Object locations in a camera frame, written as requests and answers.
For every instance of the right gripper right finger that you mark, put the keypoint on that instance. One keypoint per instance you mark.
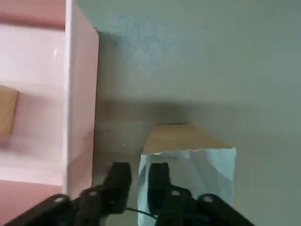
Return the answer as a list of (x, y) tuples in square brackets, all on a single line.
[(158, 186)]

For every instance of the kraft paper carton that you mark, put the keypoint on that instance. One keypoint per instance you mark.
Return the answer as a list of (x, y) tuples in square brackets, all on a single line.
[(207, 169), (7, 113)]

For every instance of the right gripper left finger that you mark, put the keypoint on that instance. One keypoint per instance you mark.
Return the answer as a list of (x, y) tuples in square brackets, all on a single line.
[(117, 183)]

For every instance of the pink plastic tray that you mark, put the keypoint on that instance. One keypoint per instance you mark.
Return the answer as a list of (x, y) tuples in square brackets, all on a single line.
[(80, 94)]

